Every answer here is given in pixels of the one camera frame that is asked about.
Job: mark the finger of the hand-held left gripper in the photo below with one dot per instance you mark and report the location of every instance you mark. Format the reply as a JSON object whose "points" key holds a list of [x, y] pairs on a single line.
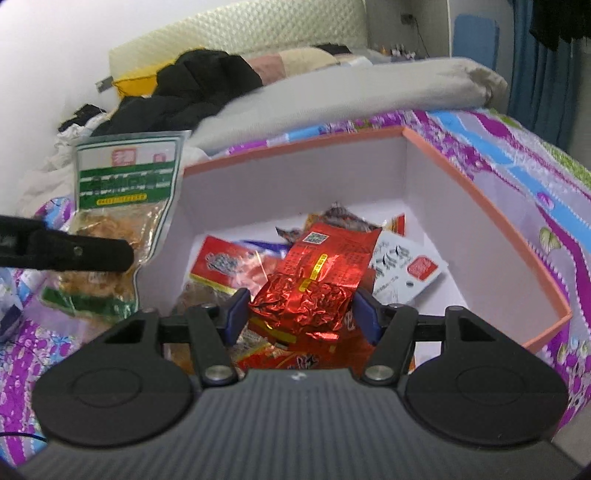
{"points": [[69, 251]]}

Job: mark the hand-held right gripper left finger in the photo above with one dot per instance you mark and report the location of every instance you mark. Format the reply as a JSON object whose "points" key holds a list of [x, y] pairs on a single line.
{"points": [[238, 316]]}

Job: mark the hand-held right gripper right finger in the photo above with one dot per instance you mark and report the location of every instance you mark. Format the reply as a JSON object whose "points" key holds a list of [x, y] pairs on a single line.
{"points": [[365, 318]]}

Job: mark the large packet with red label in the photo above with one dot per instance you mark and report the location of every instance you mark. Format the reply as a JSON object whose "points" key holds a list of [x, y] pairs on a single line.
{"points": [[221, 263]]}

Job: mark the red snack sachet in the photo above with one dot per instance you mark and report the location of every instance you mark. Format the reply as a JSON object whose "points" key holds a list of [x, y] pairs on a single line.
{"points": [[286, 357]]}

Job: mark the red foil packet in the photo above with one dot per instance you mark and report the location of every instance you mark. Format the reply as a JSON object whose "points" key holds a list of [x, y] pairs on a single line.
{"points": [[314, 277]]}

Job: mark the white blue snack packet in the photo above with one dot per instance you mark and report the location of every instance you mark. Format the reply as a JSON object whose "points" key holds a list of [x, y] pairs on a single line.
{"points": [[265, 248]]}

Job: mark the green white snack packet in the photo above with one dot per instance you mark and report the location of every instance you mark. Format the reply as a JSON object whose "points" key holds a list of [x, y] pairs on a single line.
{"points": [[124, 184]]}

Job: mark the pink cardboard box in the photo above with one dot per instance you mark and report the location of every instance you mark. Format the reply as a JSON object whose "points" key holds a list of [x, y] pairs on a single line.
{"points": [[323, 170]]}

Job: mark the white packet with red square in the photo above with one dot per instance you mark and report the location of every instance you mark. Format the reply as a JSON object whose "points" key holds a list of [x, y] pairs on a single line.
{"points": [[406, 272]]}

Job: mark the clear plastic bag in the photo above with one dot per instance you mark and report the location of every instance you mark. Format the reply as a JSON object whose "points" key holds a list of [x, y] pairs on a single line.
{"points": [[9, 314]]}

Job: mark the orange snack packet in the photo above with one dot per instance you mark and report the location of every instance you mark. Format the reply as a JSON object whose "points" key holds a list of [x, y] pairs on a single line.
{"points": [[398, 225]]}

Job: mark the dark brown snack packet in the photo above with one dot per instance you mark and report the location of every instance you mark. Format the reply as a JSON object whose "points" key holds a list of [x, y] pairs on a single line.
{"points": [[346, 217]]}

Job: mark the red yellow snack packet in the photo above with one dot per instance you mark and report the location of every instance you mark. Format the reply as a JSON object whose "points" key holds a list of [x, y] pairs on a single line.
{"points": [[314, 220]]}

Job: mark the heap of white black clothes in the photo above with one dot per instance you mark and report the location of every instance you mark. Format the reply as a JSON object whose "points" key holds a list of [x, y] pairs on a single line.
{"points": [[62, 136]]}

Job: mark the yellow pillow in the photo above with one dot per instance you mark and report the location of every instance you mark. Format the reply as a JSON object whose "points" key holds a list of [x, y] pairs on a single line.
{"points": [[136, 85]]}

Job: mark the black clothing heap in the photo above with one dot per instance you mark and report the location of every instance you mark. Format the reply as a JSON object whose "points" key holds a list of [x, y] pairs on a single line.
{"points": [[194, 87]]}

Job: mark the grey duvet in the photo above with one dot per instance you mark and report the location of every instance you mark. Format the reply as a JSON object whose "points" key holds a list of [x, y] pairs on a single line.
{"points": [[346, 97]]}

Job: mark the pink pillow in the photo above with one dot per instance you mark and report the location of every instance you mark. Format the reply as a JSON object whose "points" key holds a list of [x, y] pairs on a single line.
{"points": [[268, 69]]}

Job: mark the beige pillow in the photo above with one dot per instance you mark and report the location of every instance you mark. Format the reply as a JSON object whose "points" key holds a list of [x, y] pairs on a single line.
{"points": [[307, 60]]}

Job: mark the small clutter on desk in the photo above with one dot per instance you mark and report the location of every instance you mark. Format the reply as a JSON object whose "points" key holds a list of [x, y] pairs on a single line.
{"points": [[397, 53]]}

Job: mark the blue curtain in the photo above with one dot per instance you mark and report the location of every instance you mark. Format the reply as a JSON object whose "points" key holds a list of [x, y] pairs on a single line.
{"points": [[540, 83]]}

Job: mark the cream quilted headboard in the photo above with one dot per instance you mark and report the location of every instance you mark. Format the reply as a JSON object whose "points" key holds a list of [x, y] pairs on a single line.
{"points": [[254, 23]]}

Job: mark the blue padded board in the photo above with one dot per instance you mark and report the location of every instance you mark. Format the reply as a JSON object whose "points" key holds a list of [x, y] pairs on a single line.
{"points": [[475, 41]]}

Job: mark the black hanging coat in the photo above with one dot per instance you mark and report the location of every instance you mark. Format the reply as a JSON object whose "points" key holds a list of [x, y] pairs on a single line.
{"points": [[554, 23]]}

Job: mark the grey wall socket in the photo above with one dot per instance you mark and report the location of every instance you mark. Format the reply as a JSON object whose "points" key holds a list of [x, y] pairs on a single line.
{"points": [[104, 84]]}

